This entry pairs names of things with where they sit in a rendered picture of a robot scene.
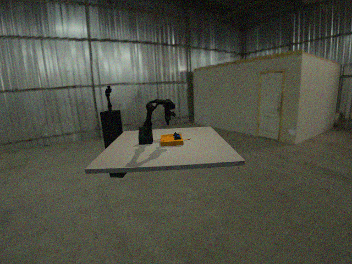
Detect orange flat deck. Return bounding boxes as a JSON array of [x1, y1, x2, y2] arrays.
[[160, 132, 184, 146]]

